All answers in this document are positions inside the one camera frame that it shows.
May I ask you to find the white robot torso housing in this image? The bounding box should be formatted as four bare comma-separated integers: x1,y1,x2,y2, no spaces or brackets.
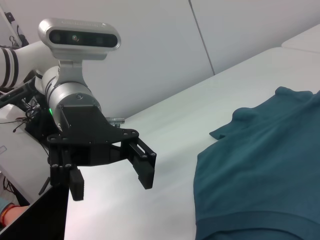
0,103,52,204

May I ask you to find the black metal bracket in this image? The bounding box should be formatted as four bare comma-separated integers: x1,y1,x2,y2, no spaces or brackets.
0,81,38,109

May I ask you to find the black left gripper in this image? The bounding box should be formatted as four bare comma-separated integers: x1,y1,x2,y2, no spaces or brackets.
46,103,158,202

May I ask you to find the black table side panel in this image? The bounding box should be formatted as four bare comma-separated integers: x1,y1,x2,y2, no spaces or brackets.
0,184,70,240

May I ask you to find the silver metal clamp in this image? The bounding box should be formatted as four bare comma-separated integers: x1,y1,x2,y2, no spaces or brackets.
105,116,126,127

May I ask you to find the person forearm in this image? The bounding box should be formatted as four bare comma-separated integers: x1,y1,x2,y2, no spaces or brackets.
0,197,31,226

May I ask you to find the red string bracelet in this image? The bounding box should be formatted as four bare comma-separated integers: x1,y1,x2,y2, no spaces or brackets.
0,203,15,224

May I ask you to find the teal t-shirt with FREE print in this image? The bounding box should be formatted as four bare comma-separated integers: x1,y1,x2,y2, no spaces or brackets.
193,86,320,240

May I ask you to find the black cable bundle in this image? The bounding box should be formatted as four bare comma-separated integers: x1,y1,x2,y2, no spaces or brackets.
12,93,50,133

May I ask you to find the silver left camera bracket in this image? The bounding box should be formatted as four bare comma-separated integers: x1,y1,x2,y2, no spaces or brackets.
57,59,87,86

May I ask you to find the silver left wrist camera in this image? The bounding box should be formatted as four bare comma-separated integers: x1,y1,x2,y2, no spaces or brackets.
37,17,122,62

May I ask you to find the thin black rod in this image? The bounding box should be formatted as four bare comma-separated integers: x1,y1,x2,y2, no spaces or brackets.
37,175,50,197

